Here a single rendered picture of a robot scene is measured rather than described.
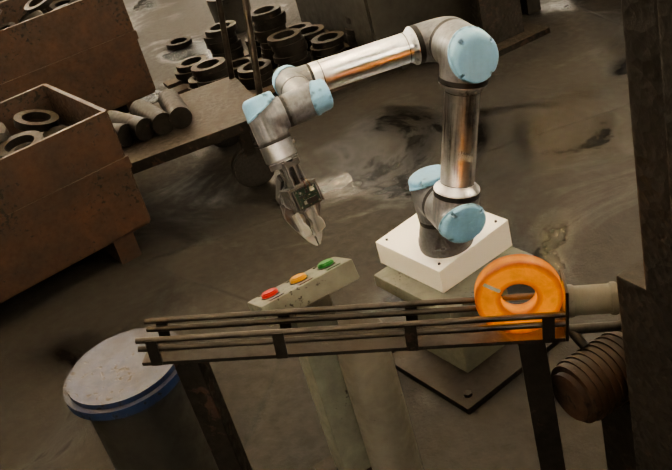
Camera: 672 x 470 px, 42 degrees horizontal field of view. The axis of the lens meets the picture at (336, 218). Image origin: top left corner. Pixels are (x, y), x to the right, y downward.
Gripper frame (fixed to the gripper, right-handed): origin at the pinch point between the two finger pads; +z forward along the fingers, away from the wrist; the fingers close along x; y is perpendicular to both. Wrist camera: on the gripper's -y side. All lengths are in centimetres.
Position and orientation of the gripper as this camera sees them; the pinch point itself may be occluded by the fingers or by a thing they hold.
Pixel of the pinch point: (315, 239)
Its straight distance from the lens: 200.9
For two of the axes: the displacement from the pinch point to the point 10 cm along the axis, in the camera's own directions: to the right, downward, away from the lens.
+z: 3.9, 9.0, 1.7
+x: 8.4, -4.3, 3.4
